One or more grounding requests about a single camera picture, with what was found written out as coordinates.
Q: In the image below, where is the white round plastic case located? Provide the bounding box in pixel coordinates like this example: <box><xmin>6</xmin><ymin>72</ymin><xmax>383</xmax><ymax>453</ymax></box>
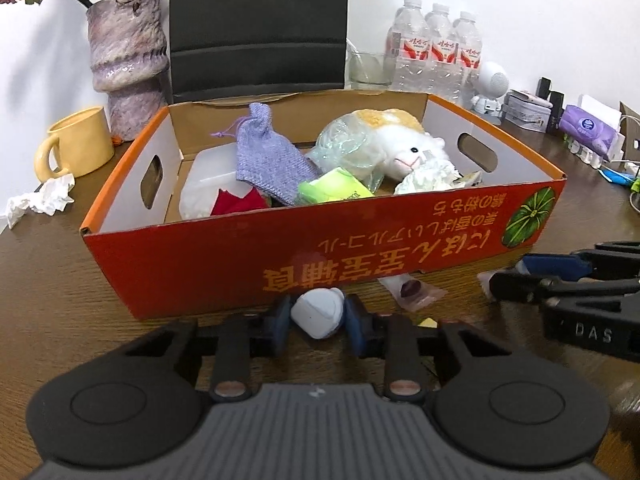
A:
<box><xmin>291</xmin><ymin>287</ymin><xmax>345</xmax><ymax>340</ymax></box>

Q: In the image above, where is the white tissue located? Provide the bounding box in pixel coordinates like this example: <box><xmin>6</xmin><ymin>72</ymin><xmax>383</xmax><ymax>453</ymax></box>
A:
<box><xmin>394</xmin><ymin>158</ymin><xmax>461</xmax><ymax>195</ymax></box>
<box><xmin>1</xmin><ymin>174</ymin><xmax>75</xmax><ymax>230</ymax></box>

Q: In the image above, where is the red fabric piece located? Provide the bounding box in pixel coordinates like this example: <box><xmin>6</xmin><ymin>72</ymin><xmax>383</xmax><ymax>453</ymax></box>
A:
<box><xmin>210</xmin><ymin>188</ymin><xmax>270</xmax><ymax>217</ymax></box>

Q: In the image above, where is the green tissue pack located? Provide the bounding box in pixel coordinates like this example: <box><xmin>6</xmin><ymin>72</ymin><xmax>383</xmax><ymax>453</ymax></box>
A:
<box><xmin>295</xmin><ymin>168</ymin><xmax>373</xmax><ymax>205</ymax></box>

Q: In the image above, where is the lavender drawstring pouch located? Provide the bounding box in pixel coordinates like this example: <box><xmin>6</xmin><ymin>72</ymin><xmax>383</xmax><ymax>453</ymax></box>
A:
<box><xmin>212</xmin><ymin>102</ymin><xmax>321</xmax><ymax>206</ymax></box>

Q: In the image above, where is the iridescent plastic bag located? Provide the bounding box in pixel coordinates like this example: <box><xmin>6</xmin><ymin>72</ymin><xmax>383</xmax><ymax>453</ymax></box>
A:
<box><xmin>306</xmin><ymin>113</ymin><xmax>386</xmax><ymax>193</ymax></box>

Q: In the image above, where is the clear crumpled candy wrapper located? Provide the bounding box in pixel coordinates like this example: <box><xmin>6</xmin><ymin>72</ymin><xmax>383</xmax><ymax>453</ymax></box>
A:
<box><xmin>477</xmin><ymin>270</ymin><xmax>501</xmax><ymax>302</ymax></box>

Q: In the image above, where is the cream yellow eraser block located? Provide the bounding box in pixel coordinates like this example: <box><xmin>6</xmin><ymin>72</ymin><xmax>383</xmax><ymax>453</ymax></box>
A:
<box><xmin>419</xmin><ymin>318</ymin><xmax>438</xmax><ymax>328</ymax></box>

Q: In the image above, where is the candy wrapper with dark sweet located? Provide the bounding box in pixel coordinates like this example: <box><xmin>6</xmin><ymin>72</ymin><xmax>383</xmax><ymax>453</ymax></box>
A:
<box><xmin>378</xmin><ymin>274</ymin><xmax>446</xmax><ymax>312</ymax></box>

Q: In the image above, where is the purple tissue pack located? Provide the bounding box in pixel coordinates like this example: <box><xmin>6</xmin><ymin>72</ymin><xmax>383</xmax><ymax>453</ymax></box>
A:
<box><xmin>559</xmin><ymin>105</ymin><xmax>618</xmax><ymax>160</ymax></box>

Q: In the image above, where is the black small box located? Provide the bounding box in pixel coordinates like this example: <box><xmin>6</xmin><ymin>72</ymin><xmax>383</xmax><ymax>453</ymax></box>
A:
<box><xmin>536</xmin><ymin>77</ymin><xmax>564</xmax><ymax>136</ymax></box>

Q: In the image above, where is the white plastic container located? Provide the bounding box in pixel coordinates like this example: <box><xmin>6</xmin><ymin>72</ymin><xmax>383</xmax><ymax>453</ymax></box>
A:
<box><xmin>179</xmin><ymin>142</ymin><xmax>253</xmax><ymax>220</ymax></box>

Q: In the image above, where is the white printed tin box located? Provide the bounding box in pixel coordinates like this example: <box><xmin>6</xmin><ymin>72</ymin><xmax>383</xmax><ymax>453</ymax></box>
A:
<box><xmin>502</xmin><ymin>90</ymin><xmax>553</xmax><ymax>133</ymax></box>

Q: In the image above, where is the white yellow plush toy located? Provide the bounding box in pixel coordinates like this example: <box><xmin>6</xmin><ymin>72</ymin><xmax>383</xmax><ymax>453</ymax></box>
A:
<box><xmin>354</xmin><ymin>108</ymin><xmax>449</xmax><ymax>182</ymax></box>

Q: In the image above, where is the white astronaut figurine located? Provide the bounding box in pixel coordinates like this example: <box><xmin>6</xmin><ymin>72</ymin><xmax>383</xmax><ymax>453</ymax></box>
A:
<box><xmin>471</xmin><ymin>70</ymin><xmax>509</xmax><ymax>125</ymax></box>

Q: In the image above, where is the middle clear water bottle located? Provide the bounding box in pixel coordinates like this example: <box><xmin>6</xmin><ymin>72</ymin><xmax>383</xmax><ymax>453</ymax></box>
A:
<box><xmin>425</xmin><ymin>3</ymin><xmax>461</xmax><ymax>103</ymax></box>

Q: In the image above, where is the clear water bottle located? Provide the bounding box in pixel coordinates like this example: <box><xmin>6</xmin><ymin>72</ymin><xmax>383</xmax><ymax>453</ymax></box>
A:
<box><xmin>385</xmin><ymin>0</ymin><xmax>431</xmax><ymax>92</ymax></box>
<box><xmin>454</xmin><ymin>12</ymin><xmax>483</xmax><ymax>110</ymax></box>
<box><xmin>425</xmin><ymin>3</ymin><xmax>461</xmax><ymax>103</ymax></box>

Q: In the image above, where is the crumpled white tissue by mug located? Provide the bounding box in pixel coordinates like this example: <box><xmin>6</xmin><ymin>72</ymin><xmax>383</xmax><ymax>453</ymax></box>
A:
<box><xmin>1</xmin><ymin>174</ymin><xmax>75</xmax><ymax>230</ymax></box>

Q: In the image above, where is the left clear water bottle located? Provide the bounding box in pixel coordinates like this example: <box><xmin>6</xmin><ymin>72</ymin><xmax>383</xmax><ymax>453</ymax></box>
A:
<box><xmin>385</xmin><ymin>0</ymin><xmax>431</xmax><ymax>92</ymax></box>

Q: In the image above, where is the yellow ceramic mug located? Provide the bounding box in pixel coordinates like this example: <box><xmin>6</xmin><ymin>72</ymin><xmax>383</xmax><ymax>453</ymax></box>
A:
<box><xmin>34</xmin><ymin>106</ymin><xmax>115</xmax><ymax>182</ymax></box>

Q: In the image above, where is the right clear water bottle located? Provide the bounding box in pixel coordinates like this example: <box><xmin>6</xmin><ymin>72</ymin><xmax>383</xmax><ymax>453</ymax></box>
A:
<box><xmin>454</xmin><ymin>12</ymin><xmax>483</xmax><ymax>110</ymax></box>

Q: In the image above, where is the clear glass cup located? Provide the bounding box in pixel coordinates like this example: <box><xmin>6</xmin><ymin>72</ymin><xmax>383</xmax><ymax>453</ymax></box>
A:
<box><xmin>345</xmin><ymin>39</ymin><xmax>395</xmax><ymax>90</ymax></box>

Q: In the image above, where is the purple textured ceramic vase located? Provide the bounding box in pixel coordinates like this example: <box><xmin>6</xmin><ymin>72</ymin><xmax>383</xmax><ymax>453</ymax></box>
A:
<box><xmin>86</xmin><ymin>0</ymin><xmax>169</xmax><ymax>141</ymax></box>

